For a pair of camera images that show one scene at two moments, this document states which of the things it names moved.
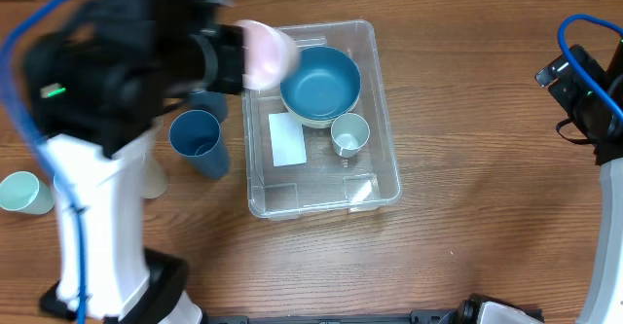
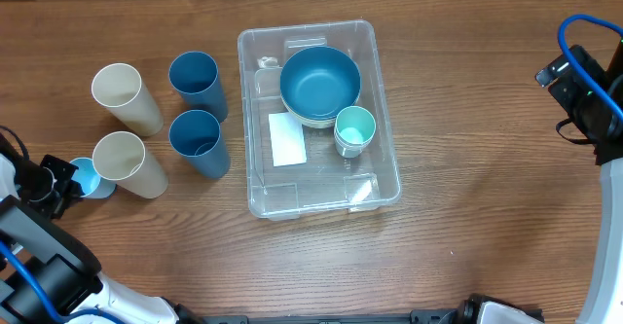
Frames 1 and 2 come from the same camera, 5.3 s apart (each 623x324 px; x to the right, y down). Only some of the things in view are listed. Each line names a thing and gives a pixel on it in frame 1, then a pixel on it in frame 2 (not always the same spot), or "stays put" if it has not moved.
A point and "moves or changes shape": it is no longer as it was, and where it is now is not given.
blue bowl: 324,84 stays put
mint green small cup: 22,192 moves or changes shape
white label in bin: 287,139 stays put
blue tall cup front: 196,135 stays put
